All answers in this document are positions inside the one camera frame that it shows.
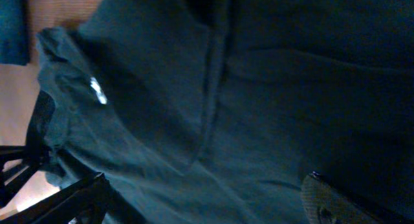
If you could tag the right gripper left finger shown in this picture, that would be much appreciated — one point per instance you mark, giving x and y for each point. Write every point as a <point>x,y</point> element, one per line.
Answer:
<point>86,201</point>

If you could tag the folded blue jeans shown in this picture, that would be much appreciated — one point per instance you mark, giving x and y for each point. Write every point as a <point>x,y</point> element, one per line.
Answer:
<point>14,32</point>

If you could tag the dark teal t-shirt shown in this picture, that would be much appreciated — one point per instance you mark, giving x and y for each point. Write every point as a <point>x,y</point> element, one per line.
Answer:
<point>215,111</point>

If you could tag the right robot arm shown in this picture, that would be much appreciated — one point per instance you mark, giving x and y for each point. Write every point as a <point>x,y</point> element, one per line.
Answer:
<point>19,164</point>

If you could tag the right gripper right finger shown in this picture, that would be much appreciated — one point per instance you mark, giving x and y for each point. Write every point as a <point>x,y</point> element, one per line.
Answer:
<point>324,203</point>

